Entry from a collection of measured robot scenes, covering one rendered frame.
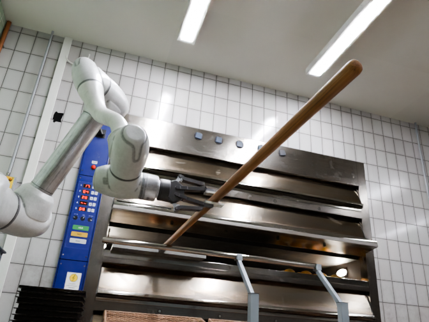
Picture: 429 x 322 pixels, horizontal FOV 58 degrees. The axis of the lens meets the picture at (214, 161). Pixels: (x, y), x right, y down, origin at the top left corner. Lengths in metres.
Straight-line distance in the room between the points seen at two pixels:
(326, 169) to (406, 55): 0.97
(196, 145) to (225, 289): 0.97
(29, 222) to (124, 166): 0.65
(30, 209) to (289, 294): 1.68
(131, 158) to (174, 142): 1.53
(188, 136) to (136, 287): 1.06
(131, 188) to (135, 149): 0.17
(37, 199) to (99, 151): 0.91
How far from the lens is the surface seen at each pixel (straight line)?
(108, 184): 1.27
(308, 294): 2.74
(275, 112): 3.08
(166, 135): 2.67
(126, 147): 1.13
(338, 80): 0.74
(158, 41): 2.83
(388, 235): 3.21
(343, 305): 2.12
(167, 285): 2.40
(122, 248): 2.29
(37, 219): 1.73
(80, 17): 2.83
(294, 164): 2.94
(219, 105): 2.91
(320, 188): 2.99
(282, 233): 2.55
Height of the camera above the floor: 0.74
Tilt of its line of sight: 25 degrees up
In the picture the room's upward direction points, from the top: 4 degrees clockwise
